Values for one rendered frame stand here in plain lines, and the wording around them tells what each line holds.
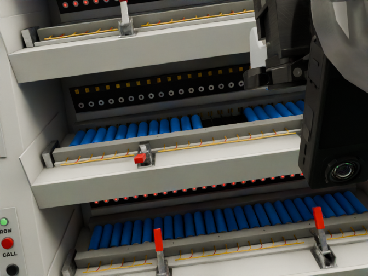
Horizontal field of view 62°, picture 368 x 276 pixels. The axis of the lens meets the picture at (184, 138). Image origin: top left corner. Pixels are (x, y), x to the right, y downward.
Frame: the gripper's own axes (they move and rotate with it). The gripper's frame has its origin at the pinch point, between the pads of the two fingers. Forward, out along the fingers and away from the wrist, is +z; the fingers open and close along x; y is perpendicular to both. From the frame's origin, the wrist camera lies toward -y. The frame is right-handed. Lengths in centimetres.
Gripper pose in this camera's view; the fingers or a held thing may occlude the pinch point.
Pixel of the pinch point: (271, 83)
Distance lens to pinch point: 35.8
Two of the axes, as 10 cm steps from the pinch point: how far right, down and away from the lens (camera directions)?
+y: -1.4, -9.9, -1.0
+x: -9.9, 1.4, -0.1
